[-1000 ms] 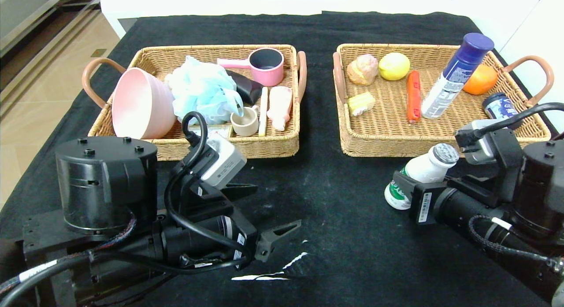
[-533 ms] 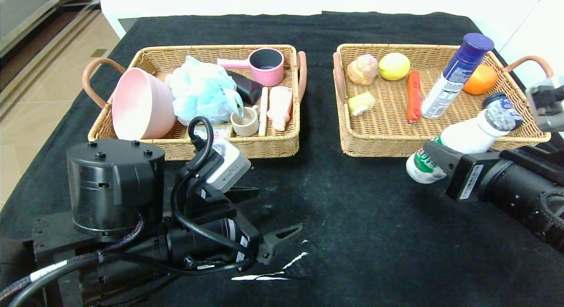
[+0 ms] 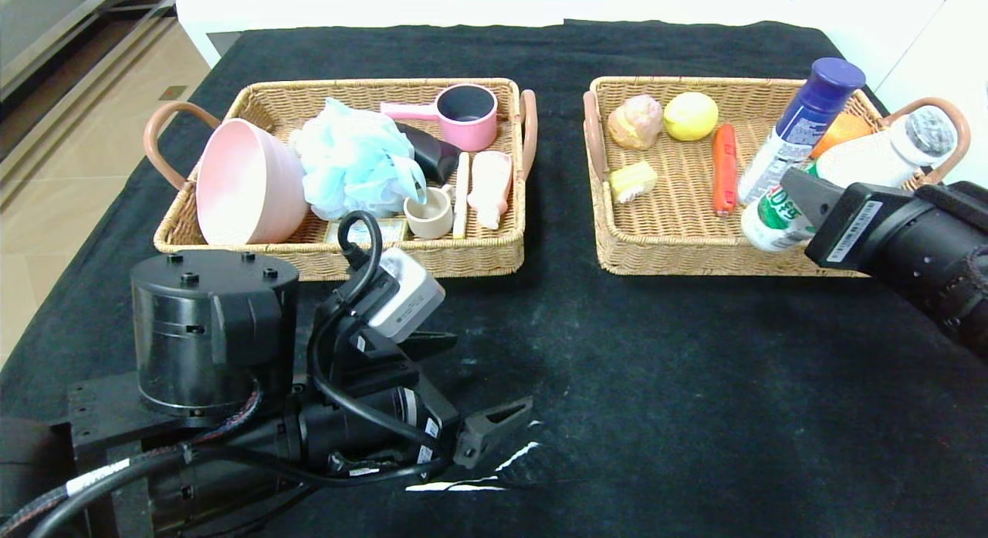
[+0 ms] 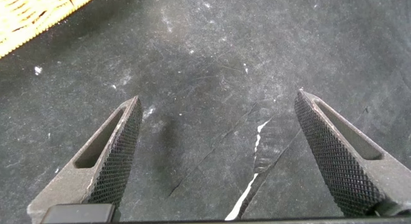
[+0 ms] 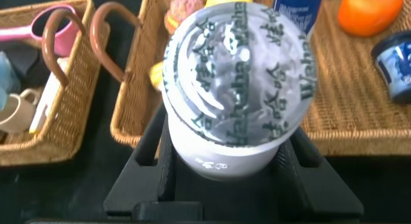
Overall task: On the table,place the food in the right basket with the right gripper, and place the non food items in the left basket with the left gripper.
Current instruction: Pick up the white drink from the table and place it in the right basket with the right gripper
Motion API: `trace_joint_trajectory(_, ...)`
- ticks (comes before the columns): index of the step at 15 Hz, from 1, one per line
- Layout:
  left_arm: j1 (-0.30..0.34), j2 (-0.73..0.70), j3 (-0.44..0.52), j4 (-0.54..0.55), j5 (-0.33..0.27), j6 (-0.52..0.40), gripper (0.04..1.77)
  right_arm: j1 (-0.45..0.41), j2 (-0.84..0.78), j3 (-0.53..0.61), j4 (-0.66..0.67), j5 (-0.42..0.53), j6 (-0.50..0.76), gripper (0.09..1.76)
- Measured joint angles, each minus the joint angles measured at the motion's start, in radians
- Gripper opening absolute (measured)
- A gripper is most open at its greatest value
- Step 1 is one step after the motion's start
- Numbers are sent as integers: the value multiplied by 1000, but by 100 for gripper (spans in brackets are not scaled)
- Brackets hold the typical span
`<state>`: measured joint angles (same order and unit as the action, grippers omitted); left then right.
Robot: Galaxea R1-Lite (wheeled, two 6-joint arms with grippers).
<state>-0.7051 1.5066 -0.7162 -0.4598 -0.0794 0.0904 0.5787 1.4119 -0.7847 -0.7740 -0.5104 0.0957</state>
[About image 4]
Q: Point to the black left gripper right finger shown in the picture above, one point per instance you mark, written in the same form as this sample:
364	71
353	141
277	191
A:
346	172

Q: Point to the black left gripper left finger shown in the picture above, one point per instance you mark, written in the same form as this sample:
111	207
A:
96	176

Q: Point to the wicker basket with utensils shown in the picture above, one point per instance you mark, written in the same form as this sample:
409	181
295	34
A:
29	12

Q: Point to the short white scrap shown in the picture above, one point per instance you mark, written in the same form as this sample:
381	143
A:
257	140

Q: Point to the long white scrap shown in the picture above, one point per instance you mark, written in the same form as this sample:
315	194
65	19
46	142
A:
244	195

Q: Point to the black table cloth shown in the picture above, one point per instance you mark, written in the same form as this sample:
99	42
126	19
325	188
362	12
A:
205	73

